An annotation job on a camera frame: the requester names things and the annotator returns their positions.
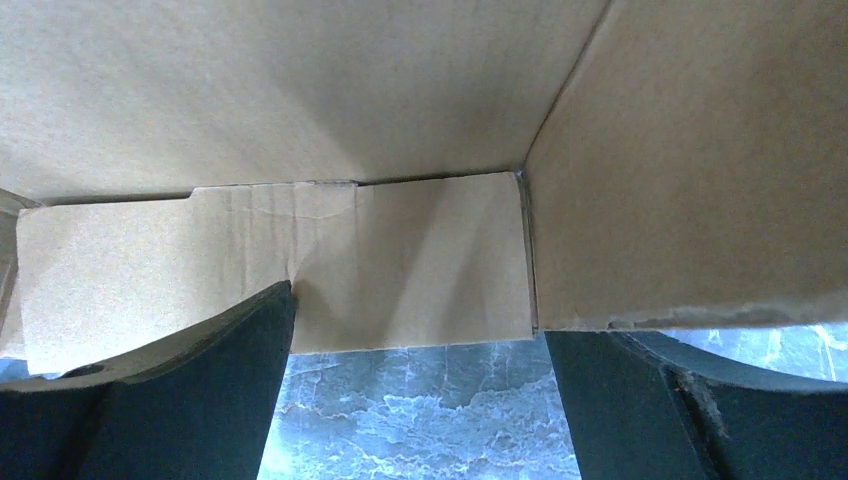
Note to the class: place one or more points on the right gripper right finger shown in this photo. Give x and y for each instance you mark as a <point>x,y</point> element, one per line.
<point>642,405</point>

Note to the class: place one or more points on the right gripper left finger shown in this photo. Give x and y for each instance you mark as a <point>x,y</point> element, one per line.
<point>196,404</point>

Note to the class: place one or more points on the brown cardboard box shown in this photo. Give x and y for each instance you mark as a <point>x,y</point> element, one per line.
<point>422,172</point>

